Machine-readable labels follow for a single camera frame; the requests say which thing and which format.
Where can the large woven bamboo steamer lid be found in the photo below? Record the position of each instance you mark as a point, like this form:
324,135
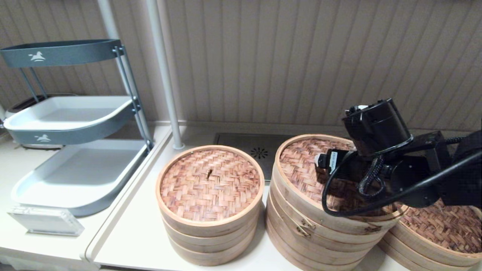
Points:
297,165

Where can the dark steel drain tray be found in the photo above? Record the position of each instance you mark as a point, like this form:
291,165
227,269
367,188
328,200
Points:
241,145

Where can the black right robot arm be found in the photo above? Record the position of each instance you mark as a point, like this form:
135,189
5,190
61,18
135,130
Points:
376,124

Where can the clear acrylic sign holder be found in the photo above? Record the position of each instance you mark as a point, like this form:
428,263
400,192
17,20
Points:
45,221

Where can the large bamboo steamer basket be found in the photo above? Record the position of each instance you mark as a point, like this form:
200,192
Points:
312,259
331,241
399,254

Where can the grey storage rack tray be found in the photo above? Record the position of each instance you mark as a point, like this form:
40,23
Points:
83,172
67,111
75,53

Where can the white round support pole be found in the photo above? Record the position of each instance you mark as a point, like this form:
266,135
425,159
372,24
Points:
107,19
162,56

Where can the small bamboo steamer basket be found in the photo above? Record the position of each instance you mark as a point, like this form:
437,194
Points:
211,242
211,259

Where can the small woven bamboo steamer lid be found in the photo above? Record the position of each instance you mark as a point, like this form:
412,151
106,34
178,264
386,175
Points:
209,184

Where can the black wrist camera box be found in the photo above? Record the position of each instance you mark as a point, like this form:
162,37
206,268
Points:
335,160

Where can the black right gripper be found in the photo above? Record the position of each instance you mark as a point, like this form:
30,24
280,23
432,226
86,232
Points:
354,165

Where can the grey metal rack frame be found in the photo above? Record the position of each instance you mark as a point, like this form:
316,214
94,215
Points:
136,107

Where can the right bamboo steamer with lid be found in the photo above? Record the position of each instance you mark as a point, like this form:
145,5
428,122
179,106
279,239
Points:
444,229

